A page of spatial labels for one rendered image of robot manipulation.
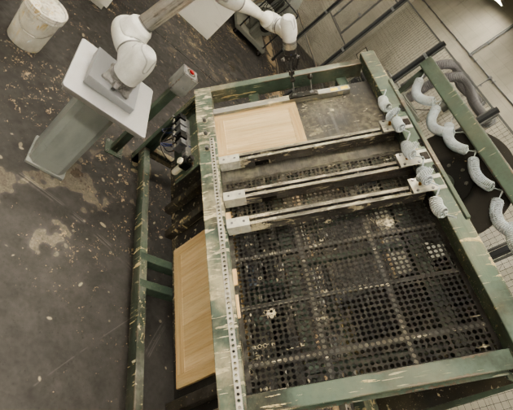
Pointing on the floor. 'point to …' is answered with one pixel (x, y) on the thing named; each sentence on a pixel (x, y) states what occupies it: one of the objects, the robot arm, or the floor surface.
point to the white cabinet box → (206, 16)
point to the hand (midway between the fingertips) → (291, 74)
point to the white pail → (36, 23)
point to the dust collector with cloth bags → (244, 22)
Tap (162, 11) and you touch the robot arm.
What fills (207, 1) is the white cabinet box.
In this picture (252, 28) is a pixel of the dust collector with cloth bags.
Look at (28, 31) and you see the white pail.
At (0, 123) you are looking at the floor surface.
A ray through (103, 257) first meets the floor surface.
